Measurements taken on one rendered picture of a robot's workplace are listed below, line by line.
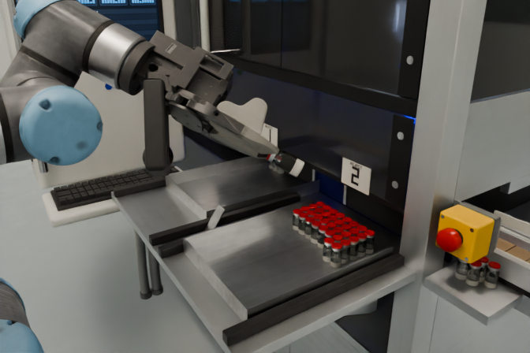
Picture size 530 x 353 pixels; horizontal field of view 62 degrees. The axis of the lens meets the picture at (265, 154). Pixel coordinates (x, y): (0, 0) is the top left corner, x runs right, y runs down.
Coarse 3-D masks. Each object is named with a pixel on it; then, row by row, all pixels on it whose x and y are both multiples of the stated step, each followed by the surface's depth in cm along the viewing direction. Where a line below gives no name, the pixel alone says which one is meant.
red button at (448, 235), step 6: (450, 228) 75; (438, 234) 75; (444, 234) 74; (450, 234) 73; (456, 234) 74; (438, 240) 75; (444, 240) 74; (450, 240) 73; (456, 240) 73; (444, 246) 74; (450, 246) 73; (456, 246) 73; (450, 252) 74
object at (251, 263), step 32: (256, 224) 100; (288, 224) 103; (192, 256) 88; (224, 256) 90; (256, 256) 90; (288, 256) 90; (320, 256) 90; (384, 256) 87; (224, 288) 77; (256, 288) 80; (288, 288) 80
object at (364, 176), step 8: (344, 160) 97; (344, 168) 97; (360, 168) 93; (368, 168) 91; (344, 176) 98; (360, 176) 93; (368, 176) 91; (352, 184) 96; (360, 184) 94; (368, 184) 92; (368, 192) 92
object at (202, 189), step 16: (240, 160) 134; (256, 160) 138; (176, 176) 124; (192, 176) 127; (208, 176) 129; (224, 176) 129; (240, 176) 129; (256, 176) 129; (272, 176) 129; (288, 176) 129; (176, 192) 117; (192, 192) 119; (208, 192) 119; (224, 192) 119; (240, 192) 119; (256, 192) 119; (272, 192) 111; (288, 192) 114; (304, 192) 117; (192, 208) 109; (208, 208) 110; (224, 208) 104; (240, 208) 107
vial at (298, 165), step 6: (282, 150) 55; (276, 156) 55; (282, 156) 55; (288, 156) 55; (276, 162) 55; (282, 162) 55; (288, 162) 55; (294, 162) 55; (300, 162) 55; (282, 168) 55; (288, 168) 55; (294, 168) 55; (300, 168) 55; (294, 174) 55
